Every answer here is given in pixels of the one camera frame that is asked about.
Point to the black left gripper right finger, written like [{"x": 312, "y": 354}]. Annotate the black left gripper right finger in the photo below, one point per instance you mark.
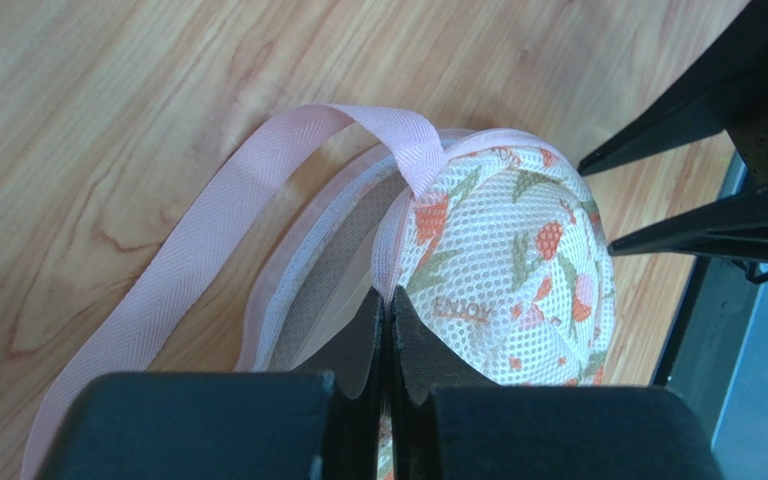
[{"x": 452, "y": 422}]

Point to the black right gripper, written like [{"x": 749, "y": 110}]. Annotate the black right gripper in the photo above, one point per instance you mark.
[{"x": 708, "y": 97}]

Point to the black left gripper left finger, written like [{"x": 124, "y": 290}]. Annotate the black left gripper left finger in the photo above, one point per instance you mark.
[{"x": 318, "y": 421}]

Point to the floral mesh laundry bag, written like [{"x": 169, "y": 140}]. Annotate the floral mesh laundry bag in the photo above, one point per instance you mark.
[{"x": 496, "y": 239}]

